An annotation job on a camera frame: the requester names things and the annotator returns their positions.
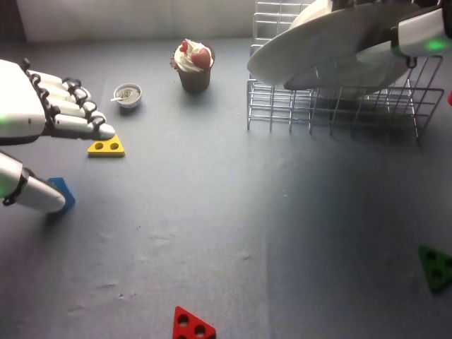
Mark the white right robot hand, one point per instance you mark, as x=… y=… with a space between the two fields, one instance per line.
x=423 y=35

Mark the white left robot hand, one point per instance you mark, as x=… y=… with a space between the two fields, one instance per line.
x=17 y=106

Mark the white plate central leaf print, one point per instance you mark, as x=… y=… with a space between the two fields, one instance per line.
x=310 y=12

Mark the white plate two leaf prints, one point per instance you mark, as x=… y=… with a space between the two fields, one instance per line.
x=300 y=60

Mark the small red object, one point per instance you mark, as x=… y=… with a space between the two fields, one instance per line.
x=450 y=99

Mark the small white spoon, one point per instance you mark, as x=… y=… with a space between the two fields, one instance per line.
x=116 y=99

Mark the yellow triangle block three holes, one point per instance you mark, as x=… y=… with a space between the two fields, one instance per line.
x=106 y=153

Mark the blue hexagonal prism block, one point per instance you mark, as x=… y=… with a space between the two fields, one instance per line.
x=68 y=196

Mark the small white cup green paste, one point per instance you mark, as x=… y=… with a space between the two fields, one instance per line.
x=132 y=102

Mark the toy cupcake with red heart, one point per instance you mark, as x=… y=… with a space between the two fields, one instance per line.
x=194 y=70

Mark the green triangle block three holes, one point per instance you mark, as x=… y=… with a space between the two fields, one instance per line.
x=429 y=268

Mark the red triangle block three holes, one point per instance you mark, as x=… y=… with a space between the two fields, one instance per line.
x=189 y=330

